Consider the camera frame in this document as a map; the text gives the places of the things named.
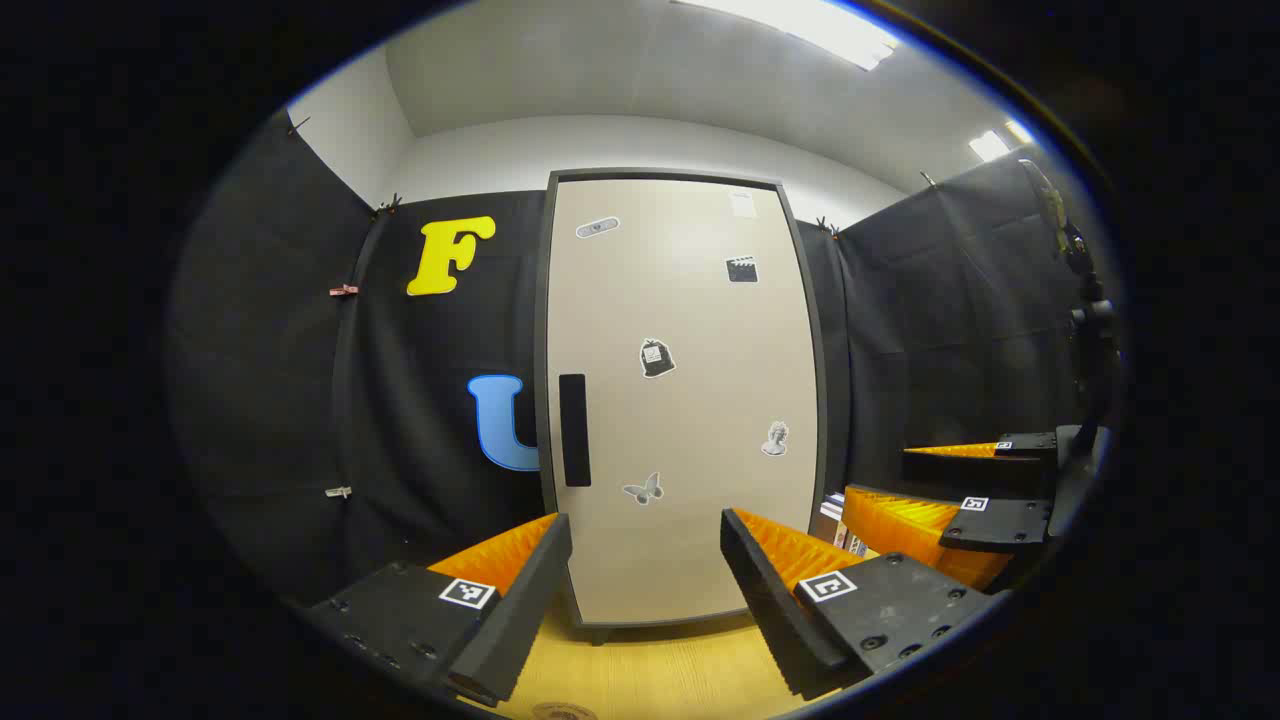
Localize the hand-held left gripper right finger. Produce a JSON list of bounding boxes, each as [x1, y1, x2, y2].
[[720, 507, 1011, 701]]

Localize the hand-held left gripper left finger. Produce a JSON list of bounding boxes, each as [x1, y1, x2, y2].
[[300, 512, 573, 709]]

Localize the dark grey cabinet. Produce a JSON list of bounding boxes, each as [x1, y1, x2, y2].
[[535, 168, 831, 646]]

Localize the small ceiling light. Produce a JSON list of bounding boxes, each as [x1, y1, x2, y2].
[[967, 118, 1037, 164]]

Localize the black backdrop cloth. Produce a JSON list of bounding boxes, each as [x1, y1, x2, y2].
[[165, 105, 1111, 611]]

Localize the long ceiling light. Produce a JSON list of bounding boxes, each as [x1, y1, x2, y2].
[[670, 0, 901, 72]]

